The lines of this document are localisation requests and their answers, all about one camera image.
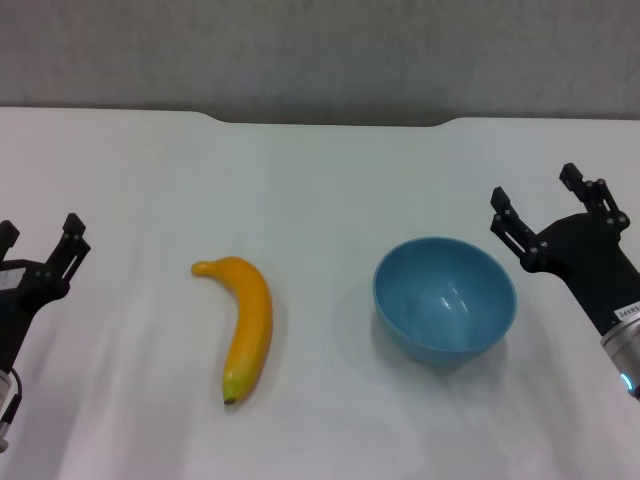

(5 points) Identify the blue plastic bowl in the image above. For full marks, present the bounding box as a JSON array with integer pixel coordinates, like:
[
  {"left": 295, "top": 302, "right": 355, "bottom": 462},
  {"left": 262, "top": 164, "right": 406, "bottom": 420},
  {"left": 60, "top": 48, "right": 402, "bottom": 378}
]
[{"left": 372, "top": 236, "right": 517, "bottom": 365}]

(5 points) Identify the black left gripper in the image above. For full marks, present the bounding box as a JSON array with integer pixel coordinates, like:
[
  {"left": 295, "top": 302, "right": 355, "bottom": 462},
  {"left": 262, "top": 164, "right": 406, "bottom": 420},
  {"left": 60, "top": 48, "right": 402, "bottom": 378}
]
[{"left": 0, "top": 213, "right": 92, "bottom": 374}]

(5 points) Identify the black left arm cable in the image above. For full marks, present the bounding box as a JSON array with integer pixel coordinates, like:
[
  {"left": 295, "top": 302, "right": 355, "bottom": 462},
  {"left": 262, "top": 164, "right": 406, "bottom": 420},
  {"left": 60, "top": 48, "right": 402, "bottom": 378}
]
[{"left": 0, "top": 368, "right": 25, "bottom": 441}]

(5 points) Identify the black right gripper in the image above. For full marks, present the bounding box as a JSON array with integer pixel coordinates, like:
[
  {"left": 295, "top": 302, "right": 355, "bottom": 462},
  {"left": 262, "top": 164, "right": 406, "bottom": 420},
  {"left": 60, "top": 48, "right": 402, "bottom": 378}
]
[{"left": 489, "top": 162, "right": 640, "bottom": 334}]

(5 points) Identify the yellow banana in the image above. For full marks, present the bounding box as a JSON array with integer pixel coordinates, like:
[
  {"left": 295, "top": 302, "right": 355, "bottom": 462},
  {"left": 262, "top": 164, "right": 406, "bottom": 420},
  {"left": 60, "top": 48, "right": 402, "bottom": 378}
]
[{"left": 190, "top": 256, "right": 275, "bottom": 406}]

